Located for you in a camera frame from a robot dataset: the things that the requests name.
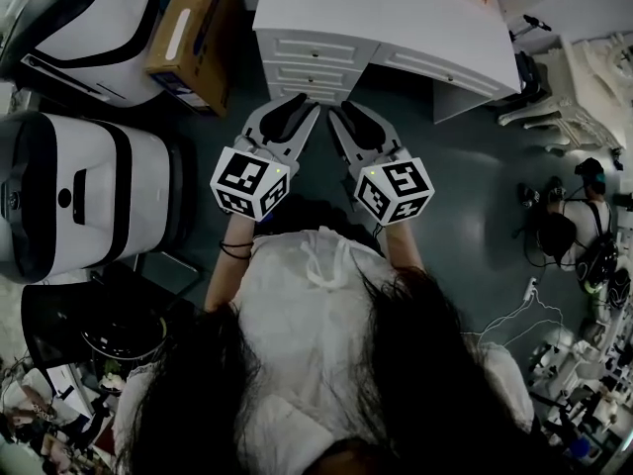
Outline white desk with drawers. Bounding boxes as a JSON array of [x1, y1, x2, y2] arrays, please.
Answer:
[[251, 0, 523, 126]]

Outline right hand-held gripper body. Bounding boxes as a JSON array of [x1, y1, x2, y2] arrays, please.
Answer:
[[344, 147, 436, 228]]

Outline brown cardboard box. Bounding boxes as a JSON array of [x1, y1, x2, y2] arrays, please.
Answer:
[[144, 0, 238, 118]]

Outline white and black mobile robot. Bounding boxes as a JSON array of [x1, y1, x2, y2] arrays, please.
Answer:
[[0, 111, 184, 286], [19, 0, 164, 108]]

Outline grey suitcase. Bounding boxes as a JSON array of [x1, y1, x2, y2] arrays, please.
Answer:
[[508, 15, 553, 103]]

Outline white ornate carved furniture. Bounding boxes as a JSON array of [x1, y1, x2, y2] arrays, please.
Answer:
[[497, 32, 633, 155]]

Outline black wrist hair ties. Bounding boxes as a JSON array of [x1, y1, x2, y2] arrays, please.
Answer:
[[219, 238, 254, 260]]

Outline person's right forearm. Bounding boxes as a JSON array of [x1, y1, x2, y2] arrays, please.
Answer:
[[384, 220, 426, 272]]

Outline person's white shirt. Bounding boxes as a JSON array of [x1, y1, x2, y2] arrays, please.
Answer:
[[113, 228, 535, 475]]

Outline person's left forearm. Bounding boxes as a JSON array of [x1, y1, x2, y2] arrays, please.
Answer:
[[203, 210, 256, 314]]

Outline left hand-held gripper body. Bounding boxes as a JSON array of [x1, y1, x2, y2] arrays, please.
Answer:
[[210, 134, 302, 224]]

